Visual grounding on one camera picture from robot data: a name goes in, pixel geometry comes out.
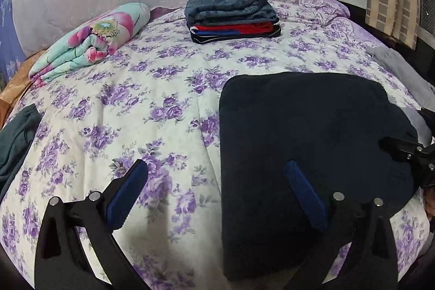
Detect grey cloth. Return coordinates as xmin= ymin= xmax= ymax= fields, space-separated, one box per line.
xmin=366 ymin=46 xmax=435 ymax=145

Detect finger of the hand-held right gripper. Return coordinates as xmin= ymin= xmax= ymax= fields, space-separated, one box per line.
xmin=378 ymin=136 xmax=425 ymax=162
xmin=417 ymin=107 xmax=435 ymax=128

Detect folded teal floral blanket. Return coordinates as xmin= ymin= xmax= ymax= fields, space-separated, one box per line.
xmin=29 ymin=2 xmax=151 ymax=87

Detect dark green cloth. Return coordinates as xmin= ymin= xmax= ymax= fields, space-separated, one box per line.
xmin=0 ymin=103 xmax=42 ymax=193

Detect orange brown cloth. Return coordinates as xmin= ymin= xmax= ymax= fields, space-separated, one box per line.
xmin=0 ymin=50 xmax=46 ymax=127

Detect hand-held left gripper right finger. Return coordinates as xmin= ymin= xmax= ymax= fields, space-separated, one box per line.
xmin=284 ymin=160 xmax=399 ymax=290

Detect purple floral bed sheet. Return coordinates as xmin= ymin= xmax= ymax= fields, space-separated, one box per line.
xmin=0 ymin=0 xmax=435 ymax=290

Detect blue patterned cloth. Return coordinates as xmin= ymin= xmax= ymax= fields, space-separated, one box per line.
xmin=0 ymin=0 xmax=27 ymax=82

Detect navy pants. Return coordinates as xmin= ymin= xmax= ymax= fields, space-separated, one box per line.
xmin=218 ymin=72 xmax=419 ymax=282

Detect folded blue jeans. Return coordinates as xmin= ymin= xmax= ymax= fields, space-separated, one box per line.
xmin=184 ymin=0 xmax=280 ymax=28

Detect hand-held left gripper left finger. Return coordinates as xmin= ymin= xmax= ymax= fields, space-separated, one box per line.
xmin=34 ymin=159 xmax=151 ymax=290

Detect folded red garment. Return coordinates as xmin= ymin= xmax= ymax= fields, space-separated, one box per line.
xmin=189 ymin=23 xmax=276 ymax=38

